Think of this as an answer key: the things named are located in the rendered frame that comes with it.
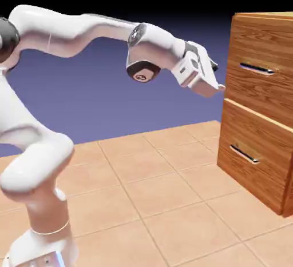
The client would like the wooden cabinet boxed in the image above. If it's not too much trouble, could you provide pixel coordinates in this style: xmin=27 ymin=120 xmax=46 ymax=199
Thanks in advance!
xmin=216 ymin=11 xmax=293 ymax=218

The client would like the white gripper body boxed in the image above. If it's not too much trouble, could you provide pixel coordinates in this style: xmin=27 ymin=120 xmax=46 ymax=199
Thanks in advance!
xmin=185 ymin=41 xmax=220 ymax=98

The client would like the curved metal drawer handle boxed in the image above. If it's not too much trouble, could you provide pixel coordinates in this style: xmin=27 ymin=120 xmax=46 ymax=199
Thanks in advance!
xmin=229 ymin=144 xmax=261 ymax=165
xmin=239 ymin=62 xmax=276 ymax=76

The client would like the wooden drawer front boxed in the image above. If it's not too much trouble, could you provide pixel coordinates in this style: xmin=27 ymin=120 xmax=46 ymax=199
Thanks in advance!
xmin=224 ymin=13 xmax=293 ymax=129
xmin=216 ymin=98 xmax=293 ymax=216

